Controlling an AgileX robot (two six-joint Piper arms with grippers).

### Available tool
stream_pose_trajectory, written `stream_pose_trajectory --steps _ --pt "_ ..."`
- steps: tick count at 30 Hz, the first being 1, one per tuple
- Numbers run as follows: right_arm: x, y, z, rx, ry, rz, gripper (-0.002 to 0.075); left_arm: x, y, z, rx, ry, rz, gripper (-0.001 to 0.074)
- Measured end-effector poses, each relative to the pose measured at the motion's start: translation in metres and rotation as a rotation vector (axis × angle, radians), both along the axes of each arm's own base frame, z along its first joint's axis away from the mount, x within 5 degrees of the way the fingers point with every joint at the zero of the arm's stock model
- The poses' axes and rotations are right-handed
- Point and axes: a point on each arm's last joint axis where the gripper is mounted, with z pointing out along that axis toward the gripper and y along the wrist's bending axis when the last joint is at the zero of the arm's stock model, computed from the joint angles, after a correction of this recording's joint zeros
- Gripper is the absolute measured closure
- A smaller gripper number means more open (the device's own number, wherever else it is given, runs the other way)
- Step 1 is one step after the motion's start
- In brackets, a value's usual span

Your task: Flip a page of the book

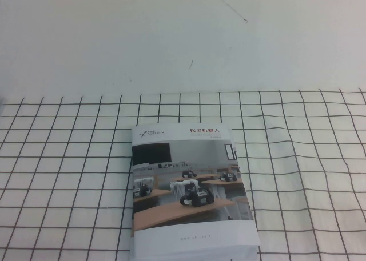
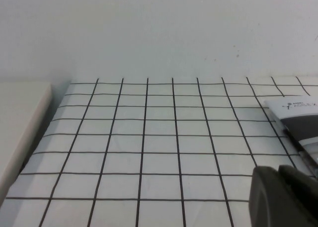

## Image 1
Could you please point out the AgileX robot brochure book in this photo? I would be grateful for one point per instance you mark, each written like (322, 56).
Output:
(188, 186)

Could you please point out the white black-grid tablecloth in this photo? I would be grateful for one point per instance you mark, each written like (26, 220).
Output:
(300, 172)

